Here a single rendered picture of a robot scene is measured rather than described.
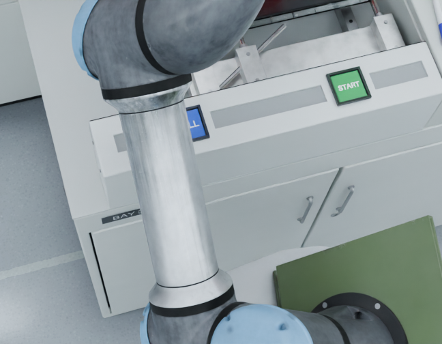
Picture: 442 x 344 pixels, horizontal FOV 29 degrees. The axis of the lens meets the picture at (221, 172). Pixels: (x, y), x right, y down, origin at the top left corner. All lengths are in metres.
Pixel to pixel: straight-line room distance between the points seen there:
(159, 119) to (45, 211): 1.24
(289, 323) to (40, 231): 1.30
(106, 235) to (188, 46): 0.60
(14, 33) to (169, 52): 1.09
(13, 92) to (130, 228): 0.87
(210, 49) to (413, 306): 0.46
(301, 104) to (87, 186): 0.37
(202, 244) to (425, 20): 0.56
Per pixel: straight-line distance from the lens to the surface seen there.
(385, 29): 1.48
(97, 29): 1.06
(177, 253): 1.11
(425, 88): 1.38
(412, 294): 1.20
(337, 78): 1.35
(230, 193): 1.48
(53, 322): 2.19
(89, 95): 1.47
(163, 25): 0.98
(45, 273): 2.23
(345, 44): 1.48
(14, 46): 2.09
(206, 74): 1.39
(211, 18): 0.97
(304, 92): 1.34
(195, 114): 1.29
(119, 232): 1.50
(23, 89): 2.28
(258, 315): 1.05
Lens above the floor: 2.13
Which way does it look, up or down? 68 degrees down
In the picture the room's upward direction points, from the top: 9 degrees clockwise
